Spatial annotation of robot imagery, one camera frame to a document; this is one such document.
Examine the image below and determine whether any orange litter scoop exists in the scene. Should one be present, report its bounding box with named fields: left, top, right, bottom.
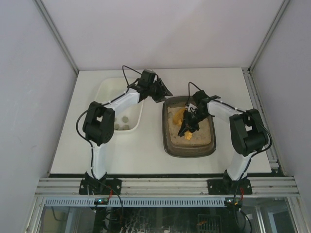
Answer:
left=173, top=108, right=192, bottom=140

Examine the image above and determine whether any left black camera cable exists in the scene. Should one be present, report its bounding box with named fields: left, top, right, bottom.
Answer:
left=75, top=65, right=146, bottom=175

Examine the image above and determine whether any aluminium front rail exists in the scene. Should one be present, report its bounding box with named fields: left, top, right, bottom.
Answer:
left=35, top=177, right=299, bottom=197

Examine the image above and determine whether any dark grey litter box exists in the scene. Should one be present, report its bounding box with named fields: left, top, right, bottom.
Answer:
left=162, top=96, right=216, bottom=158

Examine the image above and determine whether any beige pellet litter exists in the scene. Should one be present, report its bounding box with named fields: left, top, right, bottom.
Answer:
left=167, top=107, right=211, bottom=146

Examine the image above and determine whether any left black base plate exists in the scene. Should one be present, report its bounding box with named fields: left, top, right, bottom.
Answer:
left=78, top=177, right=122, bottom=195

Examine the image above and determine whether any black camera cable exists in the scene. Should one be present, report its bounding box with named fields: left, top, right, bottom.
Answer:
left=187, top=82, right=272, bottom=202
left=75, top=65, right=146, bottom=175

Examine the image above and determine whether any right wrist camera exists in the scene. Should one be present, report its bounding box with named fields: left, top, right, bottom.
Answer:
left=185, top=103, right=197, bottom=113

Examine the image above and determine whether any grey slotted cable duct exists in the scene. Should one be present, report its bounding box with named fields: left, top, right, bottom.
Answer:
left=45, top=197, right=225, bottom=207

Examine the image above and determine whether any left aluminium frame post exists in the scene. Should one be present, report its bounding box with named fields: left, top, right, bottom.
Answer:
left=33, top=0, right=79, bottom=75

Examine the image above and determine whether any aluminium frame post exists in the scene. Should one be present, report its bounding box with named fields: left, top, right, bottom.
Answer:
left=33, top=0, right=79, bottom=75
left=248, top=0, right=291, bottom=72

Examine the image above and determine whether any right black camera cable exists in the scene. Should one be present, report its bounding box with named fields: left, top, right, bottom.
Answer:
left=187, top=82, right=272, bottom=202

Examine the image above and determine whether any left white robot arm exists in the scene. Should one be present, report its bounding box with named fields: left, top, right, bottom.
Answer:
left=79, top=69, right=173, bottom=180

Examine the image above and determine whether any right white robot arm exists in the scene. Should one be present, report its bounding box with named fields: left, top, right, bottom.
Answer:
left=178, top=90, right=272, bottom=194

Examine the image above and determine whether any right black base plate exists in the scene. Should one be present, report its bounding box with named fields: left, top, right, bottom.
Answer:
left=207, top=179, right=253, bottom=195

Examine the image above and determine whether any right aluminium frame post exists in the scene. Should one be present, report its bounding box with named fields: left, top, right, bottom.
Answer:
left=248, top=0, right=291, bottom=72

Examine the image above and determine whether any right aluminium side rail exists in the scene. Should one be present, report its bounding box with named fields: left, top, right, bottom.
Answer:
left=242, top=67, right=280, bottom=173

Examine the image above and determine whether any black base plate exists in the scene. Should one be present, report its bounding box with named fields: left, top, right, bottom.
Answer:
left=207, top=179, right=253, bottom=195
left=78, top=177, right=122, bottom=195

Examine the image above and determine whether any white plastic tray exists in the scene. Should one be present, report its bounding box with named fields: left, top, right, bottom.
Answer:
left=95, top=77, right=143, bottom=133

